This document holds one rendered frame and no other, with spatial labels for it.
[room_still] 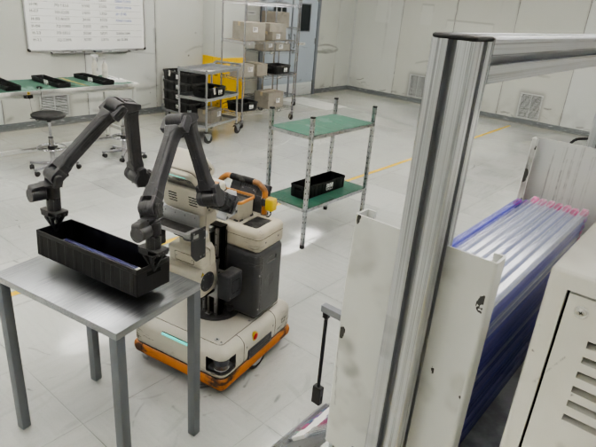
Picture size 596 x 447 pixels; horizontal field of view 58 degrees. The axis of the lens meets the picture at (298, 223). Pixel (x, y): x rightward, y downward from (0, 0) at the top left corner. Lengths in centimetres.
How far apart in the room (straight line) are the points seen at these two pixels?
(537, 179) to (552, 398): 63
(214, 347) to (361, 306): 220
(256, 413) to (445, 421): 225
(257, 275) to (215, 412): 71
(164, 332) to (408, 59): 1009
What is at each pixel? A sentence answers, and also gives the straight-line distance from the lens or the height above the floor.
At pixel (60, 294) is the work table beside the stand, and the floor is 80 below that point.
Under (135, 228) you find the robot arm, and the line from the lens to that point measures 197.
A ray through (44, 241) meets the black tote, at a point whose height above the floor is 92.
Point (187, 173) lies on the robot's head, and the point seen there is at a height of 116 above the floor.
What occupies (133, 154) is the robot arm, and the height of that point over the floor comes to 121.
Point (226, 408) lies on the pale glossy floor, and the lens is 286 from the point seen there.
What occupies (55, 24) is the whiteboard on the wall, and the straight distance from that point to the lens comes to 822.
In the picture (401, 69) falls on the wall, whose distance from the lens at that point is 1234.
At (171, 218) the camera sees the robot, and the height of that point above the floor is 89.
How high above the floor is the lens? 192
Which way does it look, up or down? 23 degrees down
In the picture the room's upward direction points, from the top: 5 degrees clockwise
